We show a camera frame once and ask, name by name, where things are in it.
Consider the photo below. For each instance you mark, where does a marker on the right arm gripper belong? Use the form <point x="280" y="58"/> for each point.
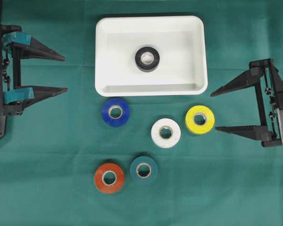
<point x="250" y="78"/>

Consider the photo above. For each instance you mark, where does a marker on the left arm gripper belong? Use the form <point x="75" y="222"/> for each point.
<point x="14" y="46"/>

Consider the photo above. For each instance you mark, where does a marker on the yellow tape roll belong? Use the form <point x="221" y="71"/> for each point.
<point x="199" y="119"/>

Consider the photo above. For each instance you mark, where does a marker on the black tape roll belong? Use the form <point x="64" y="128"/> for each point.
<point x="147" y="59"/>

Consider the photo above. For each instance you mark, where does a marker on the white tape roll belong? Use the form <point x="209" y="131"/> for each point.
<point x="165" y="133"/>

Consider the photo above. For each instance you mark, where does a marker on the blue tape roll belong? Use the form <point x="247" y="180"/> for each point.
<point x="115" y="112"/>

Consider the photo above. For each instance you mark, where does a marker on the white plastic tray case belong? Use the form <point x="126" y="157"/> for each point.
<point x="180" y="42"/>

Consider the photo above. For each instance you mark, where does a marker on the teal tape roll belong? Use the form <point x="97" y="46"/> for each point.
<point x="143" y="170"/>

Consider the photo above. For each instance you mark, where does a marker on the orange tape roll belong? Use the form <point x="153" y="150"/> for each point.
<point x="109" y="178"/>

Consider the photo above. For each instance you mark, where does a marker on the green table cloth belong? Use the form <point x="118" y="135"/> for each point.
<point x="50" y="153"/>

